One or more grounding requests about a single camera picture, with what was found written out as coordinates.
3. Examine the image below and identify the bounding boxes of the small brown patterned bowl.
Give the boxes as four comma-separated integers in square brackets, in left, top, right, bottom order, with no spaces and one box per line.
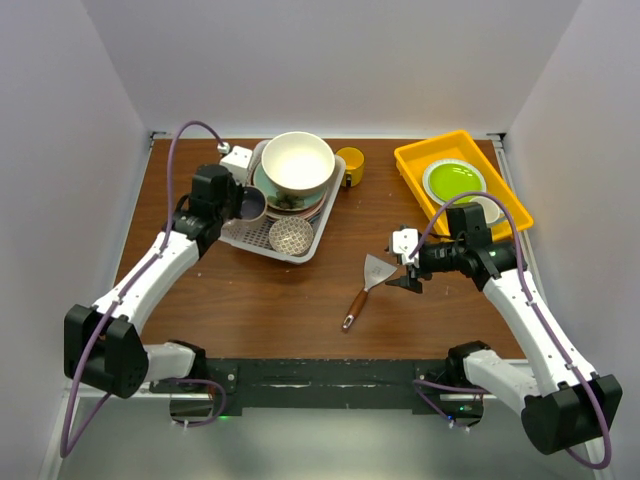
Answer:
[268,217,314,256]

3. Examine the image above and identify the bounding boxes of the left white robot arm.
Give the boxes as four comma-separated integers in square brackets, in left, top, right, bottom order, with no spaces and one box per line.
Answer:
[63,165,244,399]

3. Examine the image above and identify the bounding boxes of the mint green flower plate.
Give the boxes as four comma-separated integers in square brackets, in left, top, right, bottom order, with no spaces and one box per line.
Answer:
[252,163,326,212]

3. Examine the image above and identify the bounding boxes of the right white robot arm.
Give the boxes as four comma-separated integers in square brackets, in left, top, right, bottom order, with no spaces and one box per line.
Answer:
[388,202,623,469]

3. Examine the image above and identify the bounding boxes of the pink polka dot plate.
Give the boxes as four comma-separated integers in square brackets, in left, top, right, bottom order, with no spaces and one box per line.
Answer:
[266,198,325,221]

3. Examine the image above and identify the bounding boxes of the white bowl patterned inside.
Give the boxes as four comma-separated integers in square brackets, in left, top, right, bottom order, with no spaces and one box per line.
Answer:
[261,131,336,196]

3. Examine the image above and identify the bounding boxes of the green plate white rim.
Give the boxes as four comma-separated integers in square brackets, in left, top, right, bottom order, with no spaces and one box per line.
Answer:
[422,158,487,205]

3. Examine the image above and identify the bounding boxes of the light blue mug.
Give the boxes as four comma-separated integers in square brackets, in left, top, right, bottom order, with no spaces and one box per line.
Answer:
[471,196,506,228]

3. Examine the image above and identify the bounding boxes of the pink mug purple interior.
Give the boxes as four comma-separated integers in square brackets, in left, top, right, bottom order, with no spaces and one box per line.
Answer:
[236,186,267,229]

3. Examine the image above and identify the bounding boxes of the yellow plastic tray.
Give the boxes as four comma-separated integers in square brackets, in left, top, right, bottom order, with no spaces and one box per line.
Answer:
[394,130,534,232]

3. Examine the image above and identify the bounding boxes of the white perforated plastic basket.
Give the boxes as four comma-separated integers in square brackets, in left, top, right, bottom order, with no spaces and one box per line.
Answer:
[221,140,345,264]

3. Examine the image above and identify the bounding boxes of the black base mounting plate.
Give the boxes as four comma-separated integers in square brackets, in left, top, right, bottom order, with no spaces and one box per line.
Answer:
[150,359,486,427]

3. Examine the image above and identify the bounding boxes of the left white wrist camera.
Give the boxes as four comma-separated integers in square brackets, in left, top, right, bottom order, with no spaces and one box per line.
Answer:
[217,142,253,184]

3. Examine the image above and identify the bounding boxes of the wooden handle metal scraper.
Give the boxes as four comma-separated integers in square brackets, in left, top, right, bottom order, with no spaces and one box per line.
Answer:
[341,254,397,333]

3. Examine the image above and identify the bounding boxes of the yellow mug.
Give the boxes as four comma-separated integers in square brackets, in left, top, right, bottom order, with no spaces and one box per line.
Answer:
[336,147,365,188]

